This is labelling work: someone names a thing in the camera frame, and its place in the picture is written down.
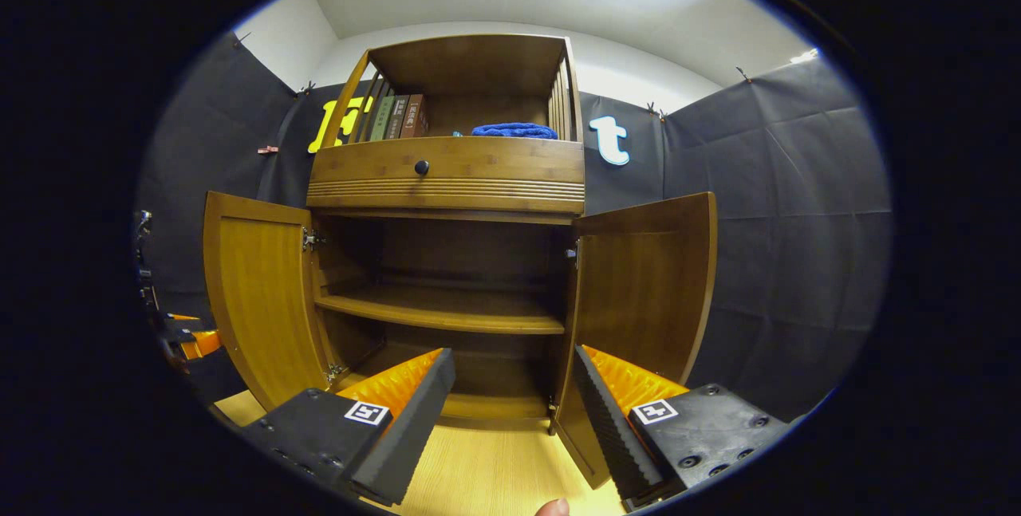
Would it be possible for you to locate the dark brown book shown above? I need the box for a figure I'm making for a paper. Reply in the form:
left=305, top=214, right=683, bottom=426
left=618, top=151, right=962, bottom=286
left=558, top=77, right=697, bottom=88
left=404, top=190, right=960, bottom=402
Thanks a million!
left=384, top=95, right=411, bottom=140

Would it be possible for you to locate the wooden double-door shoe cabinet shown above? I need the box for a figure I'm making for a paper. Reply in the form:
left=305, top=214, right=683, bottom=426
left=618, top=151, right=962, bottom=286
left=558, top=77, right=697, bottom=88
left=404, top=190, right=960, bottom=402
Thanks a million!
left=202, top=33, right=719, bottom=491

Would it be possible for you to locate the reddish brown book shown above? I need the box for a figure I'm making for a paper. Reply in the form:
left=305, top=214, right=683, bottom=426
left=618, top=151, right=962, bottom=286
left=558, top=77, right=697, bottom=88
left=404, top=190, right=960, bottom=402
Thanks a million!
left=399, top=94, right=430, bottom=139

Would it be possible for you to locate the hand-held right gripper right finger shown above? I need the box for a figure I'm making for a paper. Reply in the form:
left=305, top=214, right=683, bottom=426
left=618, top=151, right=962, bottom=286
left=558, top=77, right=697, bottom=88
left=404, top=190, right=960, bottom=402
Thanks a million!
left=571, top=345, right=790, bottom=510

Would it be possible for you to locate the wooden cabinet drawer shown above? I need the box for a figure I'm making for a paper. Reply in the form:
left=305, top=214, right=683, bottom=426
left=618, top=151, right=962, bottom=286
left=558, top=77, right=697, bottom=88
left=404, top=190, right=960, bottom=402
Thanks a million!
left=307, top=136, right=587, bottom=215

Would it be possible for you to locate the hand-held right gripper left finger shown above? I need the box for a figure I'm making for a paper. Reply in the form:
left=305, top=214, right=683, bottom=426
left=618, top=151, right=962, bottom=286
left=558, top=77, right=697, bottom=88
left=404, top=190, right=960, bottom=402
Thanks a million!
left=235, top=349, right=457, bottom=507

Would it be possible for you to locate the black backdrop cloth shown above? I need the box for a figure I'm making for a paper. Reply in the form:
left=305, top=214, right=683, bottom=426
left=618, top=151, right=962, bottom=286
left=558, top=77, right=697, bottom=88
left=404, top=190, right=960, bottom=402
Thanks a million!
left=136, top=30, right=893, bottom=421

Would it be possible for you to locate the blue folded towel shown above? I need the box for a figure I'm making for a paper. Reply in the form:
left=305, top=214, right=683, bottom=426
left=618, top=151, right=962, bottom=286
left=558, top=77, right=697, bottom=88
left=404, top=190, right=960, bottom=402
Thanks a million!
left=471, top=122, right=559, bottom=140

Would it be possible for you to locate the wooden shoe cabinet door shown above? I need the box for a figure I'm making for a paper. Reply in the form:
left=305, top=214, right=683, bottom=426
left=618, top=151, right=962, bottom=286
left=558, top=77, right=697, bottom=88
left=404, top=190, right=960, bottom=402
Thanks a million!
left=202, top=191, right=340, bottom=412
left=552, top=192, right=719, bottom=491

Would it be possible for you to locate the wooden inner shelf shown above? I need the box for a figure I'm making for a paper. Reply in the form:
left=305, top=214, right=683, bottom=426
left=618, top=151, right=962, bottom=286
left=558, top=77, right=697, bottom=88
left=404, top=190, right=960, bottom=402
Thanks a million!
left=313, top=285, right=567, bottom=336

